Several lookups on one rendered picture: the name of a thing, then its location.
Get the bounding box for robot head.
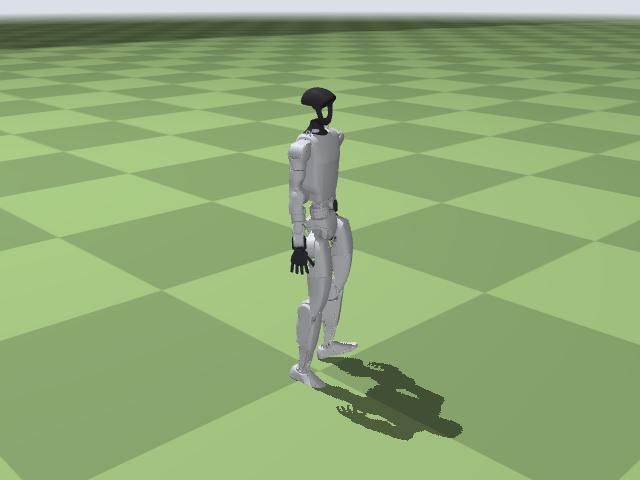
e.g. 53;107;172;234
301;87;336;135

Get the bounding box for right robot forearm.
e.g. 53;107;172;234
289;191;306;247

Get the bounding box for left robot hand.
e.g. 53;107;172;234
330;200;339;241

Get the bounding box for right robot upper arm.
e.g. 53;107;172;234
288;139;311;204

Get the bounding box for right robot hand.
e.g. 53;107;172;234
290;236;315;275

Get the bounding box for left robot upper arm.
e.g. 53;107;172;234
329;127;344;145

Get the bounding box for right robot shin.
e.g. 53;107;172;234
296;304;322;374

